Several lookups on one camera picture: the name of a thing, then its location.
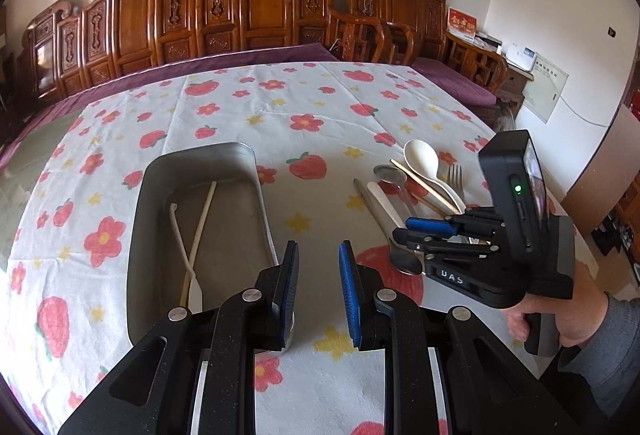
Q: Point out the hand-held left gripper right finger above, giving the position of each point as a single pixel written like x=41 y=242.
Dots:
x=347 y=285

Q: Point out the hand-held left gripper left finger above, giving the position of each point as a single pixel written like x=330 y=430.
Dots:
x=292 y=280

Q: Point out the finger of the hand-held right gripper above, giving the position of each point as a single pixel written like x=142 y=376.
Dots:
x=430 y=225
x=412 y=239

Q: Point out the metal spoon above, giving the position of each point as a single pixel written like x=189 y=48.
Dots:
x=390 y=174
x=406 y=261

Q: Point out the wooden chopstick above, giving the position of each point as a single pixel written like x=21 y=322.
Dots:
x=205 y=215
x=425 y=187

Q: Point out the white plastic knife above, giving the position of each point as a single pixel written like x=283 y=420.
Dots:
x=382 y=200

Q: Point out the metal knife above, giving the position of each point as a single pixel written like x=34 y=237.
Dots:
x=367 y=202

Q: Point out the large white spoon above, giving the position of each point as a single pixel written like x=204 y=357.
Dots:
x=422 y=157

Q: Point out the metal tray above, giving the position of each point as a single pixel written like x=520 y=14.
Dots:
x=225 y=215

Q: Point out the white plastic spoon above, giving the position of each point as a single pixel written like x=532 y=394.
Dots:
x=176 y=227

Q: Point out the person's right forearm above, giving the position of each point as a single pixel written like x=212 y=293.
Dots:
x=600 y=355

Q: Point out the person's right hand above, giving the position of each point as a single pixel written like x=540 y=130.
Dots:
x=585 y=305

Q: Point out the metal fork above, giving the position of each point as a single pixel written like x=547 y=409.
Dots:
x=455 y=180

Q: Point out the wooden side table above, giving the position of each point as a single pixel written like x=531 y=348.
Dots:
x=512 y=87

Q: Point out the brown wooden board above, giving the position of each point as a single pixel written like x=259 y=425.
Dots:
x=610 y=165

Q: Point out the purple armchair cushion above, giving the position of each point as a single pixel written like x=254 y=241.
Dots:
x=450 y=77

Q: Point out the white router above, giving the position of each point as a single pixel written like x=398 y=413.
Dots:
x=521 y=57

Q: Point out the white box device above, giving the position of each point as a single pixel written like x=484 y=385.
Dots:
x=487 y=42

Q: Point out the red desk calendar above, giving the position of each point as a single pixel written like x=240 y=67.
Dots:
x=461 y=22

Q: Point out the floral strawberry tablecloth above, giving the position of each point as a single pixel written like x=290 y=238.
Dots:
x=300 y=90

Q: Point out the carved wooden armchair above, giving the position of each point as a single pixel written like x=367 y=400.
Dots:
x=410 y=0

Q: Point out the carved wooden sofa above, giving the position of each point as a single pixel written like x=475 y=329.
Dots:
x=260 y=0

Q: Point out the white wall distribution box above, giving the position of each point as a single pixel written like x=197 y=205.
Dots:
x=545 y=87

